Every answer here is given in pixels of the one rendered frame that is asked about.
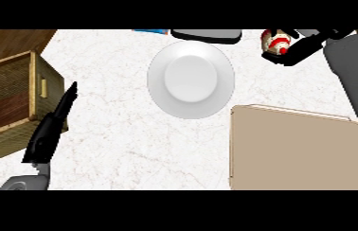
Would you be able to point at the white plate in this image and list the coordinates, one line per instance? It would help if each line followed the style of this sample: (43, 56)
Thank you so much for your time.
(191, 79)

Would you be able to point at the beige tray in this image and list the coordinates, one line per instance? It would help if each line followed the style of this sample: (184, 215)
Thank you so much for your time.
(293, 149)

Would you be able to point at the open wooden drawer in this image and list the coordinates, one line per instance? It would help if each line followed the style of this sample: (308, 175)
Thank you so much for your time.
(23, 96)

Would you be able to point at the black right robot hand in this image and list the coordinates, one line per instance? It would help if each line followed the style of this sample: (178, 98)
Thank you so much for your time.
(298, 48)

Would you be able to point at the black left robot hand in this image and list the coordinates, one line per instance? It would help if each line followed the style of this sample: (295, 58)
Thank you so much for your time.
(46, 137)

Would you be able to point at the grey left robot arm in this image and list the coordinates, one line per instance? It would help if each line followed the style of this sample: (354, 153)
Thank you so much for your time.
(29, 180)

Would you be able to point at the grey and black appliance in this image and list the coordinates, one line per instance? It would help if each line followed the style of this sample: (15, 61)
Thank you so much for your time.
(206, 35)

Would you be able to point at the blue object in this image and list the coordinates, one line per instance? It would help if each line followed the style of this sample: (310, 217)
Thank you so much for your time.
(151, 31)

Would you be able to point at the red and white cupcake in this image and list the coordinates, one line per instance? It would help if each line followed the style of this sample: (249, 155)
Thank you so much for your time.
(276, 42)

